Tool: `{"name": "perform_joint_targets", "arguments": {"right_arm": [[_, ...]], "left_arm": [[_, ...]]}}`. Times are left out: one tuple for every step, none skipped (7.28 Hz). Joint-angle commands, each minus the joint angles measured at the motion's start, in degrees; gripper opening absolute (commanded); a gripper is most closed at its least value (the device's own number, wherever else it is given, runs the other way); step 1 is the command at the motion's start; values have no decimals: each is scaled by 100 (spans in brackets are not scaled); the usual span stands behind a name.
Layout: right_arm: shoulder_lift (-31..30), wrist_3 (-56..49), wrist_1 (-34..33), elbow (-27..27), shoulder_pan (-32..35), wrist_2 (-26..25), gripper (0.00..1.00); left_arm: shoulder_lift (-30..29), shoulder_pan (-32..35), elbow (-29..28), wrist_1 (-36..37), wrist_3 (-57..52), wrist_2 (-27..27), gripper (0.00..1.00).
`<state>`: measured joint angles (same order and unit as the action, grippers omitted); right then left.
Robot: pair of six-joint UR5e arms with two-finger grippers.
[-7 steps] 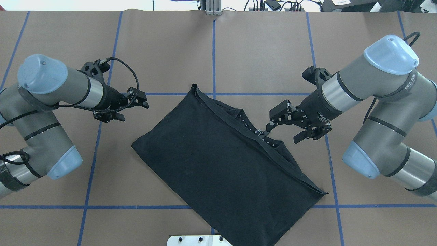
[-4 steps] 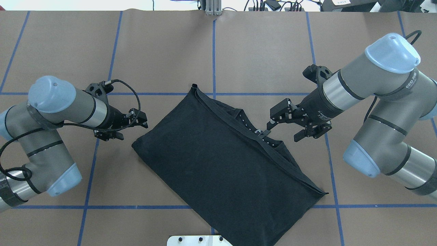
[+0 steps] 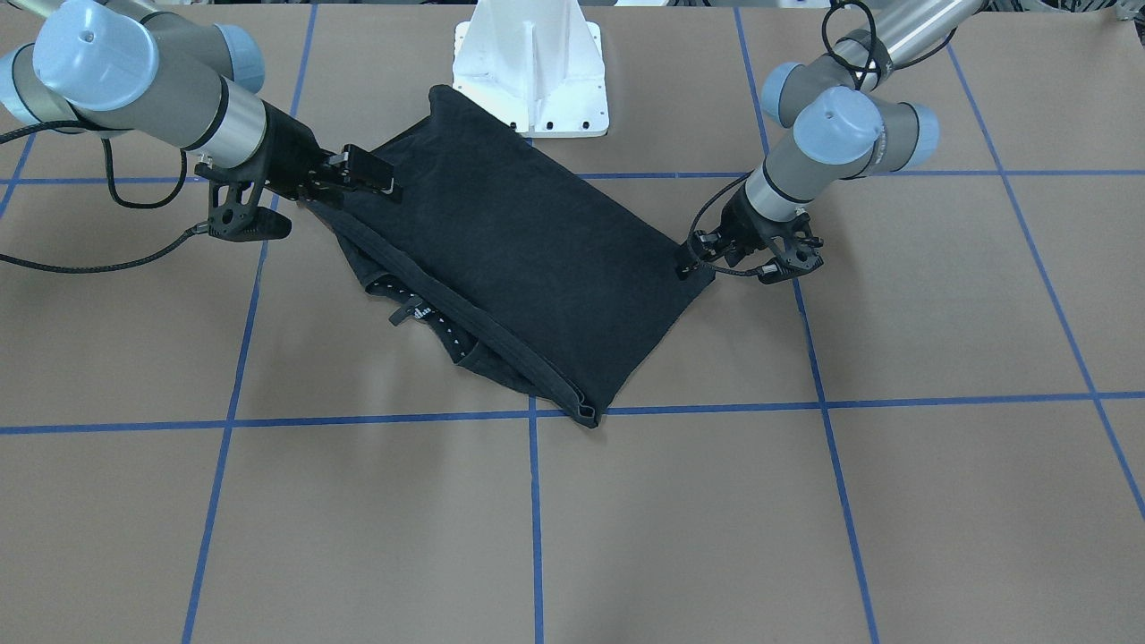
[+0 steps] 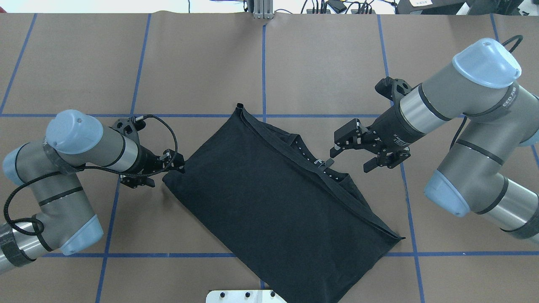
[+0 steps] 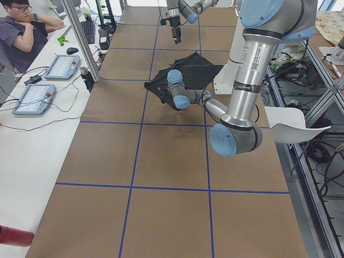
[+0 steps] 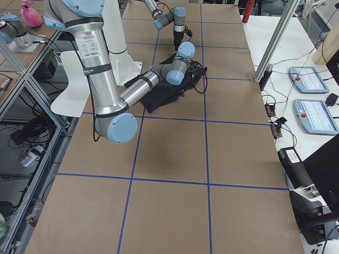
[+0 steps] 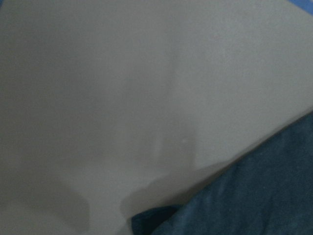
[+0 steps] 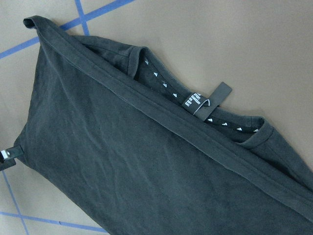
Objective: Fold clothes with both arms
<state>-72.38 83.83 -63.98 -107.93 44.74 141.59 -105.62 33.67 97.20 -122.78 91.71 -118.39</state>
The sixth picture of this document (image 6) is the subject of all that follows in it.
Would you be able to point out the upper orange connector board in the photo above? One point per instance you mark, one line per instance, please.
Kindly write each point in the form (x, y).
(270, 110)

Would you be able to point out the blue teach pendant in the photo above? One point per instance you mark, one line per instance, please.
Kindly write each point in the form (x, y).
(314, 117)
(307, 80)

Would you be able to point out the red cylinder bottle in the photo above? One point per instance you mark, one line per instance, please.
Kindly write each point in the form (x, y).
(248, 10)

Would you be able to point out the brown paper table cover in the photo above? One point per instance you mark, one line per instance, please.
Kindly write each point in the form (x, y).
(201, 175)

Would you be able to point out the pink plush toy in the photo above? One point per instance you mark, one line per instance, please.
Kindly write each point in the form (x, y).
(30, 15)

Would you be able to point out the black computer mouse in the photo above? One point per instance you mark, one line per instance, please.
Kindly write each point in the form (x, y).
(331, 100)

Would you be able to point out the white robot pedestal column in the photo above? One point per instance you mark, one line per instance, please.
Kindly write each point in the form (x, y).
(123, 66)

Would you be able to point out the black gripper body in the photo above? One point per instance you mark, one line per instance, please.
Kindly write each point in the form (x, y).
(177, 37)

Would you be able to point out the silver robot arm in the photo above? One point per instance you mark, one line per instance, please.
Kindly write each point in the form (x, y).
(175, 15)
(96, 25)

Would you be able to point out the lower blue teach pendant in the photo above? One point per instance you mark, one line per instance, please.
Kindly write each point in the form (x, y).
(314, 117)

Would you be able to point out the aluminium frame post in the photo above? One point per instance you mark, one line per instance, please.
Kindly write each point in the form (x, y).
(276, 37)

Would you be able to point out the black monitor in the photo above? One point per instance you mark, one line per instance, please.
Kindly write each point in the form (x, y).
(322, 168)

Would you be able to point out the black printed t-shirt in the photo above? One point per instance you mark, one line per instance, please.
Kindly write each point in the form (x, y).
(165, 93)

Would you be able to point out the black box under table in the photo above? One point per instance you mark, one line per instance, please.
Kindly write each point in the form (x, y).
(47, 67)

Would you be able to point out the lower orange connector board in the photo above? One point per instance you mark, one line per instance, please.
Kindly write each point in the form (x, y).
(276, 126)

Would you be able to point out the upper blue teach pendant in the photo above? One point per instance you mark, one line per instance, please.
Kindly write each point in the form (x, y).
(307, 80)

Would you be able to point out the white plastic chair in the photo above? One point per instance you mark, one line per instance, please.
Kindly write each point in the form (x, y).
(72, 101)

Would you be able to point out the black water bottle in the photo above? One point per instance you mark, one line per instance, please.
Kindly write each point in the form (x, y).
(266, 77)

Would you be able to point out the orange connector board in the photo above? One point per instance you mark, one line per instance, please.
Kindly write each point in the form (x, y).
(276, 126)
(270, 110)

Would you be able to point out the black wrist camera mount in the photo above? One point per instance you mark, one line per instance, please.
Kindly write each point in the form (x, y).
(188, 32)
(195, 70)

